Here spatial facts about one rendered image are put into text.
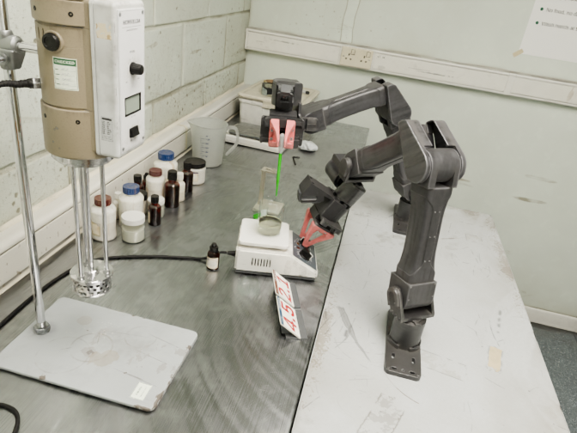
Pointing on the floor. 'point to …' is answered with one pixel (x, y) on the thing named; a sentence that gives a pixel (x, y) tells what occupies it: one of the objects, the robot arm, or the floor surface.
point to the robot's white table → (488, 305)
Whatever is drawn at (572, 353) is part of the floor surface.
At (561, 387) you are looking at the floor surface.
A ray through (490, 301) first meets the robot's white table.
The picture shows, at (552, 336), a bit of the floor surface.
